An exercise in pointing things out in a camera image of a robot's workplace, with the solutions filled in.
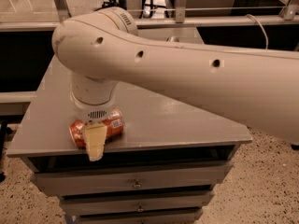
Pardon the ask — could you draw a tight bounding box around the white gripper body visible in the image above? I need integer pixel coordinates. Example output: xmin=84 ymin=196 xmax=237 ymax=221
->
xmin=70 ymin=73 xmax=118 ymax=122

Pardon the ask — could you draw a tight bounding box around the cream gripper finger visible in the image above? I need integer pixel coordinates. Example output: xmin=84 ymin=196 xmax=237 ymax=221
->
xmin=83 ymin=123 xmax=107 ymax=161

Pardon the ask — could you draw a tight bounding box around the red coke can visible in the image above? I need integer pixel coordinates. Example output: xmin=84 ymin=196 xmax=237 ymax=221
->
xmin=69 ymin=107 xmax=124 ymax=149

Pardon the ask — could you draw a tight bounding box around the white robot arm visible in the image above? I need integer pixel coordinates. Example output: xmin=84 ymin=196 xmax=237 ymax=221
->
xmin=52 ymin=7 xmax=299 ymax=144

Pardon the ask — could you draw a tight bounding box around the silver blue slim can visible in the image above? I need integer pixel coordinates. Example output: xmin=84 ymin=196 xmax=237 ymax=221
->
xmin=166 ymin=36 xmax=179 ymax=42

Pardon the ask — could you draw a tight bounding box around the top grey drawer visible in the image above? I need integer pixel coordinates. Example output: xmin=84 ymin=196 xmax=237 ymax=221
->
xmin=31 ymin=161 xmax=233 ymax=196

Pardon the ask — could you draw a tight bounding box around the grey drawer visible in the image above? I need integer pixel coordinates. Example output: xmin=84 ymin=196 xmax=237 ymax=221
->
xmin=78 ymin=208 xmax=203 ymax=224
xmin=60 ymin=190 xmax=214 ymax=216
xmin=31 ymin=161 xmax=233 ymax=196

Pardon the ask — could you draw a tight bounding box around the middle grey drawer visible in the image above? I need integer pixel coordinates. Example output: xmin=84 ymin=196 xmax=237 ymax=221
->
xmin=60 ymin=190 xmax=214 ymax=216

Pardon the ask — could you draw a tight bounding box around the grey drawer cabinet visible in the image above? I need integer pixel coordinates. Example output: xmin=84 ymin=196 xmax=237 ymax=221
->
xmin=6 ymin=26 xmax=253 ymax=224

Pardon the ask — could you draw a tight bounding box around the bottom grey drawer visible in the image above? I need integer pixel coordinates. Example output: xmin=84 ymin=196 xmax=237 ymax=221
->
xmin=78 ymin=208 xmax=203 ymax=224

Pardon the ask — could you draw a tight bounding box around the metal window rail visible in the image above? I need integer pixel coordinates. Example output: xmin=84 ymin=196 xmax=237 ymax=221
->
xmin=0 ymin=15 xmax=299 ymax=32

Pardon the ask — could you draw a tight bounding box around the white cable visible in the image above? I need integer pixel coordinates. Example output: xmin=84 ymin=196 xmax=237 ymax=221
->
xmin=245 ymin=13 xmax=269 ymax=50

